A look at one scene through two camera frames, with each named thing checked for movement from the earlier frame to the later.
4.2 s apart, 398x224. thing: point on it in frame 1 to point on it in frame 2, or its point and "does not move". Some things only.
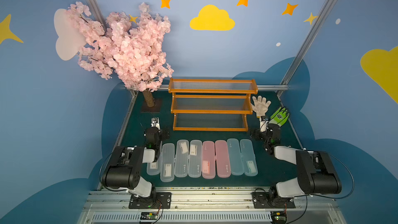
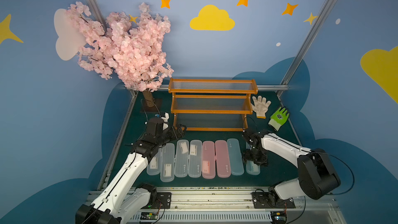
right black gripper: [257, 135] to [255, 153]
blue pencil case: [236, 163] does not move
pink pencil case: [223, 167] does not move
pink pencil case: [209, 166] does not move
